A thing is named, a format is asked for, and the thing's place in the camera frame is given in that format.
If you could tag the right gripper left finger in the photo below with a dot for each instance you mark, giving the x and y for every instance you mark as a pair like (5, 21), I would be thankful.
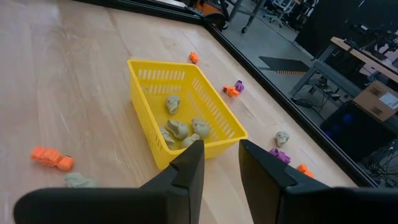
(174, 193)

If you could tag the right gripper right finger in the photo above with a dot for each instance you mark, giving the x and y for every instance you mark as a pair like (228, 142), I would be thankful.
(280, 193)

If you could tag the orange plastic toy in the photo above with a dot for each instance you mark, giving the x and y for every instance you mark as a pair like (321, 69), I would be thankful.
(304, 170)
(230, 91)
(193, 57)
(53, 158)

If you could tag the purple plastic toy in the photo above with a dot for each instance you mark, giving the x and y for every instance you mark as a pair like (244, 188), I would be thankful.
(280, 155)
(239, 86)

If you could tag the yellow plastic basket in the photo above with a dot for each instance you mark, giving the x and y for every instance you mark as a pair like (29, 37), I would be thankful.
(186, 107)

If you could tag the black computer tower blue lights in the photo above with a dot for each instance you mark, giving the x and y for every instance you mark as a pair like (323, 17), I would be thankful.
(354, 130)

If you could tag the black mat orange stripes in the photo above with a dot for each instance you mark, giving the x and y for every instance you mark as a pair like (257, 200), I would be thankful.
(286, 66)

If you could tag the brown cardboard box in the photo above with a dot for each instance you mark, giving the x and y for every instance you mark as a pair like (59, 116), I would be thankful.
(377, 99)

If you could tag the wooden work table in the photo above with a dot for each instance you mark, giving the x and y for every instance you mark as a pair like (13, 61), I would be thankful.
(363, 57)

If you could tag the orange machine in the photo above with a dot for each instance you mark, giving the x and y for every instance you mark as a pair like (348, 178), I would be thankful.
(211, 9)

